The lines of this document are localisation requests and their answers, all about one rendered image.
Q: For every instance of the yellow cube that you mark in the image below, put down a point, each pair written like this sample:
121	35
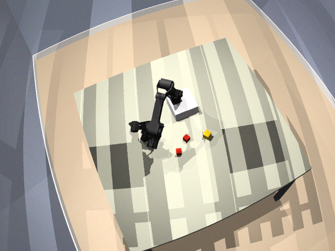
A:
207	134

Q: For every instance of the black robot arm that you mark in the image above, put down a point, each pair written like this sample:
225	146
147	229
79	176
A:
155	127

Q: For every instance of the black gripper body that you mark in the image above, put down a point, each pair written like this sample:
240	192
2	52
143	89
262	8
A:
135	126

